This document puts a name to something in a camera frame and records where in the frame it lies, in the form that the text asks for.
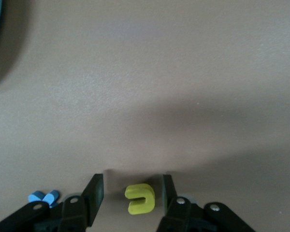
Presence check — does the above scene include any yellow foam letter u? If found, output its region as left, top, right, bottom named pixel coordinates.
left=124, top=183, right=156, bottom=215

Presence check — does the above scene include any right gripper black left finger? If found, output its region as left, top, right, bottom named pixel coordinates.
left=0, top=173, right=104, bottom=232

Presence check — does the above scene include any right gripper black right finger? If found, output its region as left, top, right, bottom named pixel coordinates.
left=157, top=174, right=257, bottom=232

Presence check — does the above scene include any blue foam letter x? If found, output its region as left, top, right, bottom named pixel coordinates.
left=28, top=190, right=60, bottom=208

